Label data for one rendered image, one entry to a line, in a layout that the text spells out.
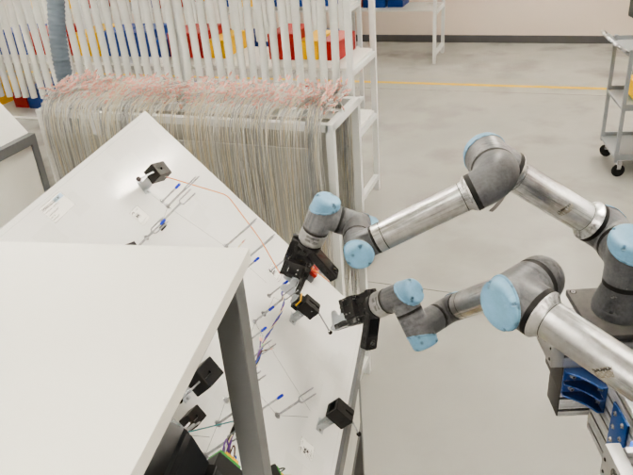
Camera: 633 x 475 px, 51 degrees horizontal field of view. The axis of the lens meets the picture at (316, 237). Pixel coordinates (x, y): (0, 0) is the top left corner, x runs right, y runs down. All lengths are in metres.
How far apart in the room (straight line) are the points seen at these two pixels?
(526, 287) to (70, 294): 0.98
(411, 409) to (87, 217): 2.01
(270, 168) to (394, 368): 1.37
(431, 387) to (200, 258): 2.65
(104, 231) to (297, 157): 1.04
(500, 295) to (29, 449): 1.07
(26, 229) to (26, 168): 3.23
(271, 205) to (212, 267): 1.92
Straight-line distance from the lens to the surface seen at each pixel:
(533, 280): 1.53
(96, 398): 0.67
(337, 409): 1.83
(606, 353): 1.45
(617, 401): 1.91
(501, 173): 1.68
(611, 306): 1.94
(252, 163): 2.68
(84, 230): 1.72
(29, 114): 6.14
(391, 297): 1.83
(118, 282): 0.84
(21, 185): 4.83
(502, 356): 3.64
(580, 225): 1.94
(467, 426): 3.24
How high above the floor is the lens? 2.26
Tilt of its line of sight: 29 degrees down
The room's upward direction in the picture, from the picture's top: 5 degrees counter-clockwise
